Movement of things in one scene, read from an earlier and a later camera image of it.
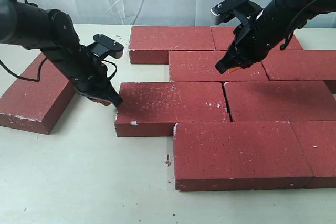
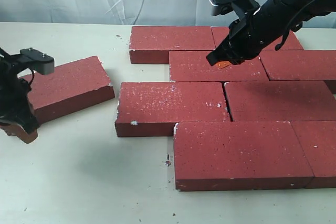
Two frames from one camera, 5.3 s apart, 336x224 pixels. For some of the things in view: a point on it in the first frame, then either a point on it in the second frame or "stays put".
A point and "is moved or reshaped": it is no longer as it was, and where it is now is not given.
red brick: (317, 139) stays put
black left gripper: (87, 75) -> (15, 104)
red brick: (151, 109) stays put
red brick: (37, 106) is moved or reshaped
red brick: (199, 66) stays put
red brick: (239, 155) stays put
